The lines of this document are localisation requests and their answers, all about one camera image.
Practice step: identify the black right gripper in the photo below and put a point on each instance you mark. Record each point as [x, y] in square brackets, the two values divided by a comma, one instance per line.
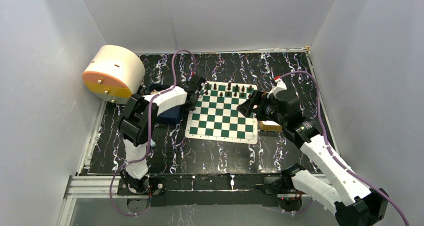
[245, 108]

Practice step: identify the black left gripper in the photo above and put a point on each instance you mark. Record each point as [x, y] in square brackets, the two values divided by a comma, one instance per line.
[192, 107]

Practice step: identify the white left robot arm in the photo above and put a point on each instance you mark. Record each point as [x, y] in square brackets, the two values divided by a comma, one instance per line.
[137, 123]

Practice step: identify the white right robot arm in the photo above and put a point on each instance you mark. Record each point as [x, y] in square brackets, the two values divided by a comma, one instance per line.
[352, 202]

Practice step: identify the green white chess board mat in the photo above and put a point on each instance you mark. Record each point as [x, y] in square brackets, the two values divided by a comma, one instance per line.
[216, 118]

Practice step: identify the beige rectangular tin tray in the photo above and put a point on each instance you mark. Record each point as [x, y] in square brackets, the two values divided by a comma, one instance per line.
[270, 126]

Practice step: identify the blue square tray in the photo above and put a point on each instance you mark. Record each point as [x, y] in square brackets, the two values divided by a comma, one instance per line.
[171, 116]

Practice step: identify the cream orange cylindrical drum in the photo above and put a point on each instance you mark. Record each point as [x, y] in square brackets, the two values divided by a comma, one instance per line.
[114, 74]

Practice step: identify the black base frame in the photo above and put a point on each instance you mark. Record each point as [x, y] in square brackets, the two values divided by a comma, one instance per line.
[263, 189]

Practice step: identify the aluminium rail frame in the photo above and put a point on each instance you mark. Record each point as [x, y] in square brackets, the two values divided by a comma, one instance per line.
[92, 186]

